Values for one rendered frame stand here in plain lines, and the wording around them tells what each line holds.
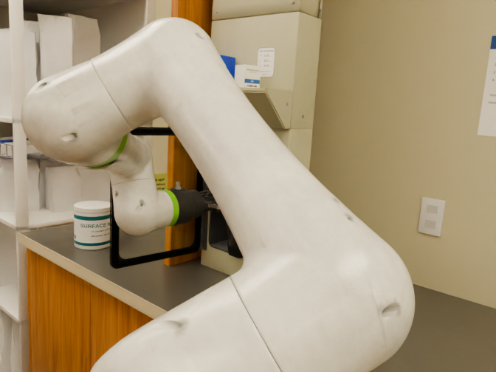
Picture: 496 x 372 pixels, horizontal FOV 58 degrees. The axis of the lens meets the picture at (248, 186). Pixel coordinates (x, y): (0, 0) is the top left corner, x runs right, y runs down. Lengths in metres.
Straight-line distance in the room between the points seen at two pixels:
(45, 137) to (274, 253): 0.36
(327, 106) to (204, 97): 1.15
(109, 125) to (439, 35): 1.12
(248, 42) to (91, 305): 0.95
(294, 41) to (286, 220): 0.87
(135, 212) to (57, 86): 0.46
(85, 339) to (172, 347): 1.29
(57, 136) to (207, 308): 0.34
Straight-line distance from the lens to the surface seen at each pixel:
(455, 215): 1.48
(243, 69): 1.20
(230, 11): 1.38
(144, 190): 1.03
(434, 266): 1.54
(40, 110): 0.63
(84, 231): 1.63
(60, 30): 2.22
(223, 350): 0.35
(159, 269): 1.46
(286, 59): 1.22
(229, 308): 0.36
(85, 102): 0.61
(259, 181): 0.42
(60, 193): 2.25
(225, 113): 0.50
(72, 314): 1.69
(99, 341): 1.57
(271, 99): 1.13
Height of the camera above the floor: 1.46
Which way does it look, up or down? 10 degrees down
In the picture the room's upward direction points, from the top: 4 degrees clockwise
